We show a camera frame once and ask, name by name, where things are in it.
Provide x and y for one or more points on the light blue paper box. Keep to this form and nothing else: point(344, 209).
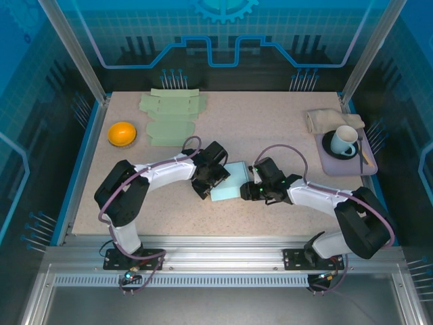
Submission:
point(233, 183)

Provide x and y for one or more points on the green cardboard sheets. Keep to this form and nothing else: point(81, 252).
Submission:
point(169, 105)

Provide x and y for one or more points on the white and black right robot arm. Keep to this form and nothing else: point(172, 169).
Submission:
point(314, 199)

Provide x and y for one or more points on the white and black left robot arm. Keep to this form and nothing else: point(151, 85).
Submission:
point(165, 172)

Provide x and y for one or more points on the black round saucer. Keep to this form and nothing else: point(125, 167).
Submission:
point(326, 145)

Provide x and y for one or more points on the lilac plastic tray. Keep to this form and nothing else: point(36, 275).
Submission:
point(341, 167)

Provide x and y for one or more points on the white ceramic mug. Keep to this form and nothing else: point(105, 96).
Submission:
point(340, 144)

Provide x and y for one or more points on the beige folded cloth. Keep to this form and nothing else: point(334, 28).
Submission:
point(324, 118)

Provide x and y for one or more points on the orange dome-shaped object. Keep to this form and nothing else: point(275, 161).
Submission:
point(121, 133)

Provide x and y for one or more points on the dark metal spoon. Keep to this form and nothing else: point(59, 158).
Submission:
point(361, 162)

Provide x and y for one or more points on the small wooden stick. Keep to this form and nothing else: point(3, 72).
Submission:
point(368, 160)

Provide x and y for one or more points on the small LED circuit board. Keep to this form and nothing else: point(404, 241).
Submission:
point(324, 277)
point(130, 277)

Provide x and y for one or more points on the aluminium mounting rail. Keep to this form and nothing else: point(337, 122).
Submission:
point(220, 250)

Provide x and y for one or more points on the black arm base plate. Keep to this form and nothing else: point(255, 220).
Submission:
point(110, 264)
point(291, 259)

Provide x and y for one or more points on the aluminium frame post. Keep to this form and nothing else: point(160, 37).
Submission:
point(372, 50)
point(75, 50)

